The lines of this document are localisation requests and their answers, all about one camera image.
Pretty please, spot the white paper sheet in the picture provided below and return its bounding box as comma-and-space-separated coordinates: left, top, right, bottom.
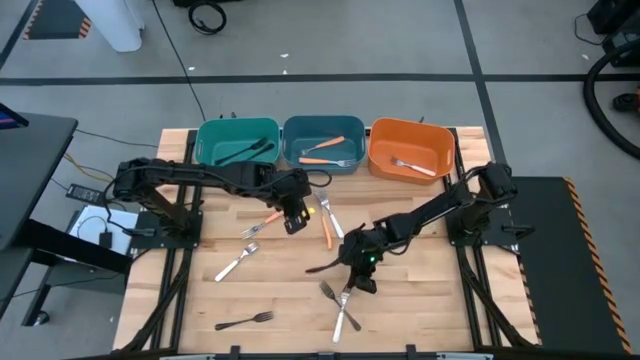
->
67, 205, 140, 257

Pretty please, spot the coiled black cable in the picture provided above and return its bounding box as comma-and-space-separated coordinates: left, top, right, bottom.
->
187, 0, 228, 36

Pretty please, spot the black desk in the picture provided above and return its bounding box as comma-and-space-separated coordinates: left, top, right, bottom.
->
0, 112, 134, 326

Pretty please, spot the black caster wheel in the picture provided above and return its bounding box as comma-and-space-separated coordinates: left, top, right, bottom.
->
612, 87, 640, 114

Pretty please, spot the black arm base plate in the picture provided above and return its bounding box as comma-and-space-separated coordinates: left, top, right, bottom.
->
130, 208, 204, 251
444, 206, 536, 250

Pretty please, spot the silver fork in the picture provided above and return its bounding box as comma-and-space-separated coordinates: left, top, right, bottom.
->
319, 280, 363, 333

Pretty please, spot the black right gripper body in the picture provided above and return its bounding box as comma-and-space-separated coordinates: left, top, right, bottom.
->
340, 224, 386, 279

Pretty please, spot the small hazard-striped floor mat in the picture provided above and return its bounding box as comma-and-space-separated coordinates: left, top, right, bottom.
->
22, 0, 94, 40

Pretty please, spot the monitor screen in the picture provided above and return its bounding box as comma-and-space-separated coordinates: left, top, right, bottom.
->
0, 102, 30, 131

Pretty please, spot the black power adapter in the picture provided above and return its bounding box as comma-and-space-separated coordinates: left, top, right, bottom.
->
65, 183, 105, 206

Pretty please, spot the black metal fork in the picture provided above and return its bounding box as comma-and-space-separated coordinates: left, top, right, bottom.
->
214, 137, 270, 167
214, 310, 275, 332
244, 143, 276, 161

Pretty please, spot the dark teal plastic bin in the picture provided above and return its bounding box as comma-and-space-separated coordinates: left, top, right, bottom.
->
281, 115, 367, 176

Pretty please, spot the green plastic bin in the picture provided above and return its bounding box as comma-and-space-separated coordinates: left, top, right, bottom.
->
194, 117, 281, 169

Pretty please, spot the white round pillar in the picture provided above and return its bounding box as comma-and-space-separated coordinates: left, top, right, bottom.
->
73, 0, 146, 54

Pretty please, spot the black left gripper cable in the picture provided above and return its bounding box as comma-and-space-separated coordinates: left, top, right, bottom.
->
299, 168, 334, 189

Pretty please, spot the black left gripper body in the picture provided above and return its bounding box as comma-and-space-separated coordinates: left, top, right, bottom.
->
272, 168, 312, 221

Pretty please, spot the orange plastic bin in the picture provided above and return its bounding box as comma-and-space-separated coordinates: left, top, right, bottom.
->
367, 117, 456, 186

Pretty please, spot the black table frame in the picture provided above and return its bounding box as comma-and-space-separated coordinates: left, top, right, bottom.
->
112, 126, 541, 360

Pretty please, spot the white-handled fork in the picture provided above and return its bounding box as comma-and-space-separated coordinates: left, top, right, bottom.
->
390, 156, 438, 178
331, 284, 354, 345
313, 188, 346, 240
214, 241, 261, 283

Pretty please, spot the long black floor cable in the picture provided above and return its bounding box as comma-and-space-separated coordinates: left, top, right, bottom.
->
151, 0, 207, 123

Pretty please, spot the black equipment case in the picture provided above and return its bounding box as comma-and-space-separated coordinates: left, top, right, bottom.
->
586, 0, 640, 69

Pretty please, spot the large hazard-edged black mat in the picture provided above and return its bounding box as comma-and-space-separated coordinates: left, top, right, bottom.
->
508, 175, 634, 355

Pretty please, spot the thick black hose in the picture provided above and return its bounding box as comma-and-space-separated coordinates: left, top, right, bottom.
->
582, 38, 640, 161

